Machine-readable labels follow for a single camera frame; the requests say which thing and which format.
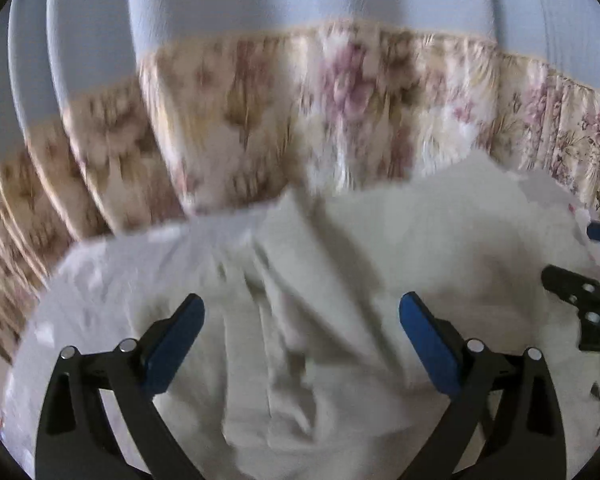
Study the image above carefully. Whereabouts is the beige trench coat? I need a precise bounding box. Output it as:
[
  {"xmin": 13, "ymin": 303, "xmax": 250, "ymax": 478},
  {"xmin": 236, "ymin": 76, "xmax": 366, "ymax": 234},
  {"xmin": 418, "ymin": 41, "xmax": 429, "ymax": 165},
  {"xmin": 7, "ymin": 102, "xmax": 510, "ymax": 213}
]
[{"xmin": 2, "ymin": 152, "xmax": 600, "ymax": 480}]

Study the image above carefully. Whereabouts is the grey patterned bed sheet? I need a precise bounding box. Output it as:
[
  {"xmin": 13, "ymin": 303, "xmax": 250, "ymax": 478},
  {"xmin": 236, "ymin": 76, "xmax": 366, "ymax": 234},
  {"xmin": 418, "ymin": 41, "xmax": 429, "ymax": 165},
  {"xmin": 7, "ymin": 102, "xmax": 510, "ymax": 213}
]
[{"xmin": 0, "ymin": 167, "xmax": 600, "ymax": 480}]

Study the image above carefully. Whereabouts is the blue floral curtain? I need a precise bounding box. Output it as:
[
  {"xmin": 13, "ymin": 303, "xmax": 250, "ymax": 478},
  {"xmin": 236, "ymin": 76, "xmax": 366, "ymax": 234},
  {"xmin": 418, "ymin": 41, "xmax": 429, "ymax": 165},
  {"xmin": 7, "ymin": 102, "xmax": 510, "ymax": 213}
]
[{"xmin": 0, "ymin": 0, "xmax": 600, "ymax": 359}]

